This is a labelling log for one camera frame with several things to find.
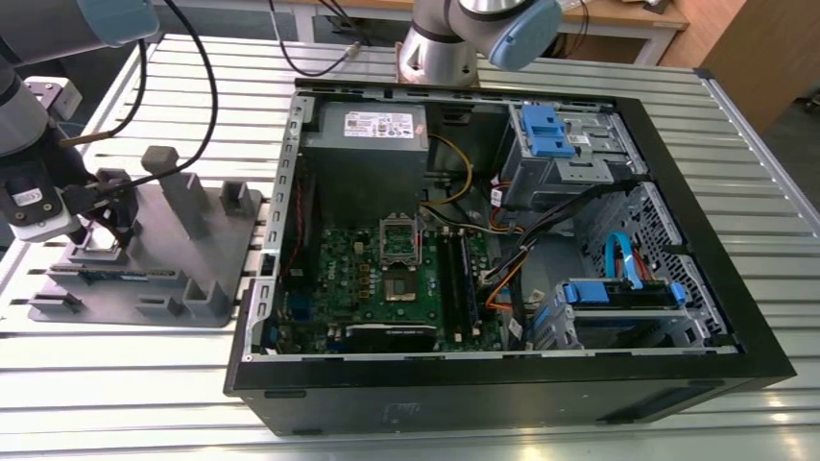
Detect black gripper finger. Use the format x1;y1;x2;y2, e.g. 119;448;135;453
88;176;141;252
63;184;92;247

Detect metal socket cover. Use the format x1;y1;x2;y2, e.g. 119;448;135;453
377;210;423;268

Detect CPU socket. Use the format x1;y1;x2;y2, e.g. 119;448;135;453
381;265;429;304

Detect green RAM stick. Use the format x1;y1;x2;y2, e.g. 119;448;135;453
49;265;180;285

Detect grey parts rack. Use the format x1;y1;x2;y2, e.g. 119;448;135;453
27;145;265;329

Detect green motherboard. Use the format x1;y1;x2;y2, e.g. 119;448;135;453
273;224;508;355

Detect grey power supply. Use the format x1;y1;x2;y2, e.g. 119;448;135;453
299;99;432;231

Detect black graphics card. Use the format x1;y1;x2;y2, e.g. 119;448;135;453
344;322;443;355

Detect black PC case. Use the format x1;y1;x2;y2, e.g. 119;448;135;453
220;76;799;438

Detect blue drive bay latch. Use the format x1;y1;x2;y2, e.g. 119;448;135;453
520;104;576;158

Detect grey metal drive cage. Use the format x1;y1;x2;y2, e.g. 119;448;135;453
497;99;649;211

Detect hard disk in blue carrier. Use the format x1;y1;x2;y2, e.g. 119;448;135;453
560;280;687;309

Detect grey metal disk bay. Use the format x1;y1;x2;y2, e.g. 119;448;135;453
523;278;739;352

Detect wooden desk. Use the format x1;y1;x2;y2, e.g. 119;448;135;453
556;0;692;67

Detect wooden cabinet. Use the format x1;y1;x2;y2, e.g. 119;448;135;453
700;0;820;133

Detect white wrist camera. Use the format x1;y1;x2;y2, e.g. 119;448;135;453
0;173;85;244

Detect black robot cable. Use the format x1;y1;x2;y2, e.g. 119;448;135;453
267;0;361;78
125;0;224;188

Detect yellow wire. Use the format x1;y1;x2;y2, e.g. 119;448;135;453
420;133;476;208

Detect orange wire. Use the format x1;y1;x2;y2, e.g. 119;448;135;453
484;265;524;314

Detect blue drive carrier handle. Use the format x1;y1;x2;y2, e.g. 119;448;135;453
525;304;564;352

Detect black sleeved wire bundle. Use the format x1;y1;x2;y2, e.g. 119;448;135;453
481;180;643;285

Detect blue wire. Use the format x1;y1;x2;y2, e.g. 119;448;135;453
604;230;647;292

